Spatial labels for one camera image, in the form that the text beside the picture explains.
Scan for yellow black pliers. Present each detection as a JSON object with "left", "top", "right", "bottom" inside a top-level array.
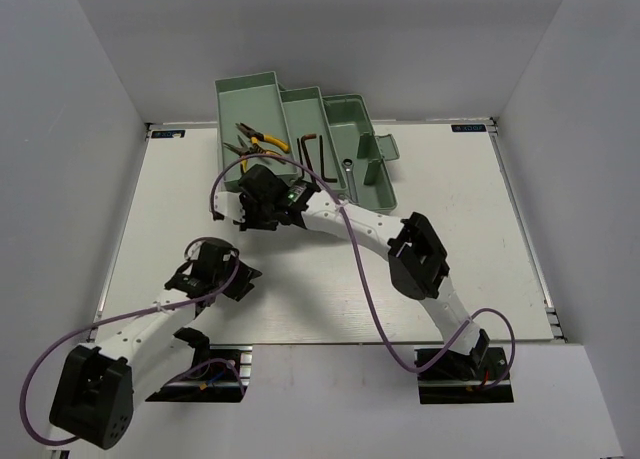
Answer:
[
  {"left": 223, "top": 142, "right": 281, "bottom": 174},
  {"left": 235, "top": 123, "right": 290, "bottom": 153}
]

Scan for dark hex key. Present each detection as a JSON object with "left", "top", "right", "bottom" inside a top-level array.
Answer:
[
  {"left": 301, "top": 134, "right": 318, "bottom": 182},
  {"left": 318, "top": 135, "right": 338, "bottom": 184},
  {"left": 296, "top": 138, "right": 313, "bottom": 170}
]

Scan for green toolbox with clear lid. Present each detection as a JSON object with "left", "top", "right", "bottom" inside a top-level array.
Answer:
[{"left": 215, "top": 72, "right": 400, "bottom": 213}]

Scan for large silver ratchet wrench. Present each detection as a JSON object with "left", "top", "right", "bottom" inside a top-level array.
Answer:
[{"left": 342, "top": 158, "right": 358, "bottom": 204}]

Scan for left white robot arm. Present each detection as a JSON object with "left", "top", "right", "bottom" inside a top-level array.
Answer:
[{"left": 49, "top": 240, "right": 262, "bottom": 450}]

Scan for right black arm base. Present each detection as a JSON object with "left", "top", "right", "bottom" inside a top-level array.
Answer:
[{"left": 418, "top": 347, "right": 507, "bottom": 385}]

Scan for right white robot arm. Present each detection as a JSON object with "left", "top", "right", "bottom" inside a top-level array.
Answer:
[{"left": 238, "top": 164, "right": 489, "bottom": 378}]

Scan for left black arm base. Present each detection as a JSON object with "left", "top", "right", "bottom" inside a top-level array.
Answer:
[{"left": 147, "top": 346, "right": 253, "bottom": 404}]

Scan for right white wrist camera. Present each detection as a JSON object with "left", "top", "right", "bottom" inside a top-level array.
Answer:
[{"left": 210, "top": 191, "right": 245, "bottom": 224}]

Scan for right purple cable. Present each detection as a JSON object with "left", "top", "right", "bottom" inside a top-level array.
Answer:
[{"left": 209, "top": 154, "right": 516, "bottom": 390}]

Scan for purple cable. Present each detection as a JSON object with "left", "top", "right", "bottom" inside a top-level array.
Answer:
[
  {"left": 209, "top": 154, "right": 516, "bottom": 390},
  {"left": 18, "top": 237, "right": 249, "bottom": 446}
]

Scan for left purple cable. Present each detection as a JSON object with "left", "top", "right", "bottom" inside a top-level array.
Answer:
[{"left": 18, "top": 237, "right": 249, "bottom": 446}]

